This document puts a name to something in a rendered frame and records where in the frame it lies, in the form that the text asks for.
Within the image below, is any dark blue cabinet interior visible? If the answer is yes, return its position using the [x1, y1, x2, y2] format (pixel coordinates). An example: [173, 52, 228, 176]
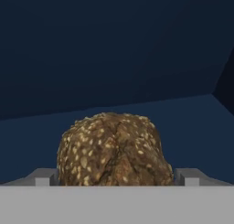
[0, 0, 234, 186]

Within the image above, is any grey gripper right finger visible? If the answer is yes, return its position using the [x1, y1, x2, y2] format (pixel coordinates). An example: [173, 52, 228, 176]
[173, 167, 233, 187]

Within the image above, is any brown seeded bread loaf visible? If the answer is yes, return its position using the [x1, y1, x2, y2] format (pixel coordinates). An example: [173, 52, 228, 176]
[56, 112, 176, 187]

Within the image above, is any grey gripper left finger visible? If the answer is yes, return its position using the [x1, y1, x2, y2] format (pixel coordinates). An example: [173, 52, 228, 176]
[2, 168, 60, 187]

